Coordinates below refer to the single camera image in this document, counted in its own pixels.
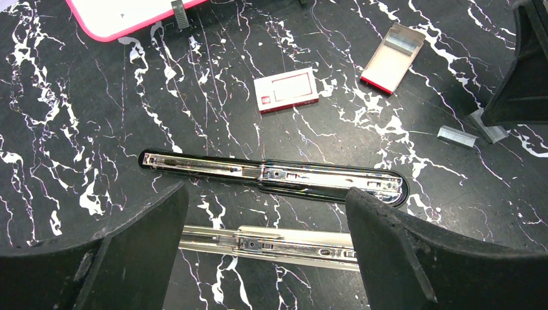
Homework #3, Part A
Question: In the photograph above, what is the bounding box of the pink framed whiteboard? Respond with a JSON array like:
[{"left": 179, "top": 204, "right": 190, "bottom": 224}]
[{"left": 64, "top": 0, "right": 211, "bottom": 44}]

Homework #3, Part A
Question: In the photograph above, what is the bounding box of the black whiteboard stand foot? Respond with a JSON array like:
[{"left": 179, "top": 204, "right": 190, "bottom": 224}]
[{"left": 171, "top": 0, "right": 189, "bottom": 32}]

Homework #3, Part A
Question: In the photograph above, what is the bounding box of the silver staple strip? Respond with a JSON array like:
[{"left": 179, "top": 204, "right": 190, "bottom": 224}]
[
  {"left": 468, "top": 108, "right": 509, "bottom": 144},
  {"left": 437, "top": 125, "right": 478, "bottom": 149},
  {"left": 384, "top": 34, "right": 418, "bottom": 57}
]

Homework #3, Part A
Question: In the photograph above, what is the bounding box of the cardboard staple box tray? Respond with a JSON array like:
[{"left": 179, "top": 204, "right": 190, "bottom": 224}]
[{"left": 360, "top": 23, "right": 426, "bottom": 94}]

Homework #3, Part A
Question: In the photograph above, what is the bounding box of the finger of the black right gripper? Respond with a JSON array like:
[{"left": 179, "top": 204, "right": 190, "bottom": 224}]
[{"left": 481, "top": 1, "right": 547, "bottom": 126}]

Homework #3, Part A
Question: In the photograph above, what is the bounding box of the red white staple box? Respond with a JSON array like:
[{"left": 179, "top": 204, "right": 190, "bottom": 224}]
[{"left": 253, "top": 67, "right": 319, "bottom": 114}]

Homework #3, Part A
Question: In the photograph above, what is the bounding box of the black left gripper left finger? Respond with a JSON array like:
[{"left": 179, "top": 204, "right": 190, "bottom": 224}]
[{"left": 1, "top": 183, "right": 189, "bottom": 309}]

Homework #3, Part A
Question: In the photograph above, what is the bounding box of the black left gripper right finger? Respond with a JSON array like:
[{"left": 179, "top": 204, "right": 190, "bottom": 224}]
[{"left": 345, "top": 188, "right": 547, "bottom": 309}]

